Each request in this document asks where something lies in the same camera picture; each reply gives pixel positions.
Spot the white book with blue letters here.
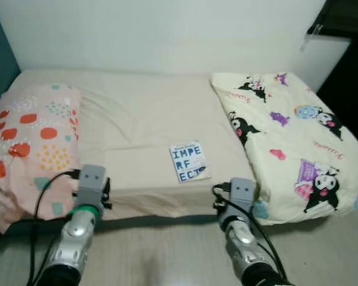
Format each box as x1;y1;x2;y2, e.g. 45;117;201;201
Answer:
169;142;212;184

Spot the cream cartoon print blanket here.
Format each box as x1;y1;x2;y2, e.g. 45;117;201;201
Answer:
211;73;358;226

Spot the pink pillow with orange spots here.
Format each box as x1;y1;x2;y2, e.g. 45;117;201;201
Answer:
0;83;84;233

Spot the bed with cream sheet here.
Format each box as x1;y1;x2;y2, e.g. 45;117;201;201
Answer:
0;69;358;227

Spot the teal upholstered headboard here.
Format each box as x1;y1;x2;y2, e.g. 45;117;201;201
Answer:
0;0;21;114

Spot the clear plastic corner guard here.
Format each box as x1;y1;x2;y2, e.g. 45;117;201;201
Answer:
301;27;329;51

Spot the black desk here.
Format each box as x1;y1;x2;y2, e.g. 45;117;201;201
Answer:
307;0;358;138

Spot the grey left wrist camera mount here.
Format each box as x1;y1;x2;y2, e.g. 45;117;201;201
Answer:
76;165;107;206

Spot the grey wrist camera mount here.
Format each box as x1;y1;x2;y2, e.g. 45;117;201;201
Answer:
227;178;257;218
76;165;107;206

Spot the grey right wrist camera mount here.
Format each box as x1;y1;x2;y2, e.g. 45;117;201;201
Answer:
227;178;257;218

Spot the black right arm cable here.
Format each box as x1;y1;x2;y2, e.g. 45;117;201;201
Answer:
212;184;287;284

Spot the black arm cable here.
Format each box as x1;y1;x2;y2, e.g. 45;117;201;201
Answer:
212;184;287;284
27;170;81;286

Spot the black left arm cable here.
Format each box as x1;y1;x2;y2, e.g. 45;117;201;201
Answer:
27;170;81;286

